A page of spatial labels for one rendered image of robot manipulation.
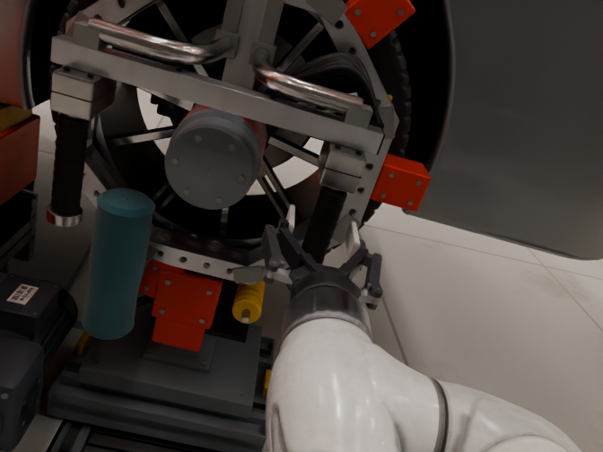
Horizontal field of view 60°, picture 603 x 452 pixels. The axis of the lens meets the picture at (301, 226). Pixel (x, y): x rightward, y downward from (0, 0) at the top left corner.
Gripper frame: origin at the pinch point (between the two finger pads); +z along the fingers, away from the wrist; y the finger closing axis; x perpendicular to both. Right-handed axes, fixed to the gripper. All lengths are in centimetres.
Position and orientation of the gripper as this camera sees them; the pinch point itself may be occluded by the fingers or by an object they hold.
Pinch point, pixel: (320, 230)
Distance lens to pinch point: 71.9
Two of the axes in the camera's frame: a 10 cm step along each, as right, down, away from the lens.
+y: 9.6, 2.6, 1.2
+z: 0.1, -4.5, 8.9
